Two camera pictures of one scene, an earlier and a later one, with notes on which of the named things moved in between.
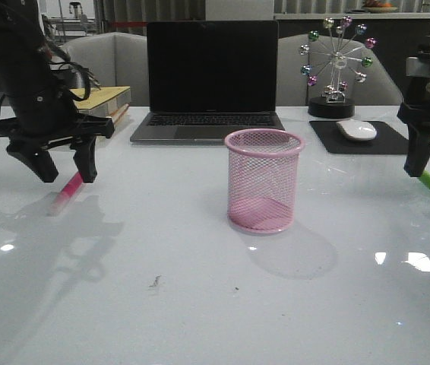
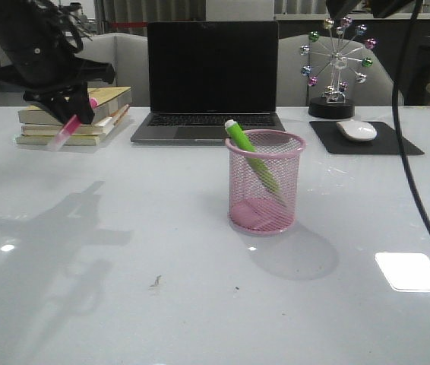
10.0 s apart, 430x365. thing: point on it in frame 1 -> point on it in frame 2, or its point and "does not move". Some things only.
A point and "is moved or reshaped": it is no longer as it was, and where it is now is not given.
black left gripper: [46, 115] -> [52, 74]
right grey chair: [311, 66] does not move
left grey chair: [113, 59] does not move
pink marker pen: [65, 195] is moved or reshaped
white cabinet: [239, 10] does not move
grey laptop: [209, 78] does not move
